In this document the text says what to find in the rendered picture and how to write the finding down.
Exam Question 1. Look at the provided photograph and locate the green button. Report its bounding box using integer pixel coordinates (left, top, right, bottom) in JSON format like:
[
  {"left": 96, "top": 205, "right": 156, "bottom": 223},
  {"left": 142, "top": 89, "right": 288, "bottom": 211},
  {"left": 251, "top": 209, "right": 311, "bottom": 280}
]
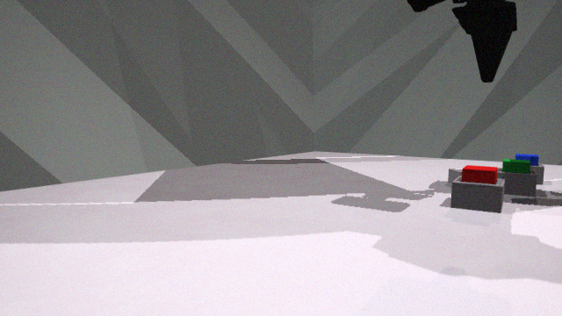
[{"left": 497, "top": 159, "right": 537, "bottom": 197}]

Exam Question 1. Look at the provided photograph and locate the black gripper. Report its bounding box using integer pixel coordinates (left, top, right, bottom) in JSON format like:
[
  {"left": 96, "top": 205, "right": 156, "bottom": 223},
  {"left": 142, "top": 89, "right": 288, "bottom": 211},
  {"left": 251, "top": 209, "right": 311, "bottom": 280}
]
[{"left": 452, "top": 0, "right": 517, "bottom": 83}]

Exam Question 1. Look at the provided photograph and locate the red button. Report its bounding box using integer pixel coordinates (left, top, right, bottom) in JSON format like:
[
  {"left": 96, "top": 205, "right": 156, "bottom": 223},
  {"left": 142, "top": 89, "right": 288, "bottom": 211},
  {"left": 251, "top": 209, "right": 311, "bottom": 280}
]
[{"left": 450, "top": 165, "right": 505, "bottom": 213}]

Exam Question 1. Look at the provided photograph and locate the blue button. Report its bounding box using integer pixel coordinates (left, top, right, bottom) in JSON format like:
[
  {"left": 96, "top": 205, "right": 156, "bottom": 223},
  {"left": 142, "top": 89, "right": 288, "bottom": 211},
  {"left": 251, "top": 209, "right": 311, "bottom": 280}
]
[{"left": 515, "top": 154, "right": 544, "bottom": 185}]

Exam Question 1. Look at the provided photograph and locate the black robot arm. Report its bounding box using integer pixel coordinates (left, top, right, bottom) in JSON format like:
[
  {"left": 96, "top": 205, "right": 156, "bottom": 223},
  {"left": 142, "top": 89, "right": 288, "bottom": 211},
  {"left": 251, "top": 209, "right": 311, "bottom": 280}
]
[{"left": 407, "top": 0, "right": 462, "bottom": 12}]

